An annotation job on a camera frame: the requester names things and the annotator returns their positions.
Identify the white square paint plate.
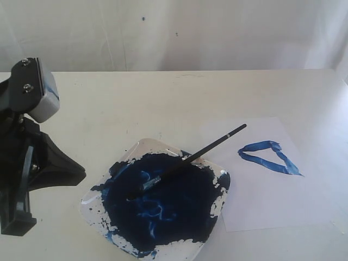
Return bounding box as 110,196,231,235
80,138,231,260

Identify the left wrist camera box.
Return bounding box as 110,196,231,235
7,58,60,123

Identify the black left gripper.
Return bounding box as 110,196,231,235
0,80,86,236

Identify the black paintbrush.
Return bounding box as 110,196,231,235
127,123,247,201

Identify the white paper sheet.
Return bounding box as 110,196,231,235
201,117,334,232

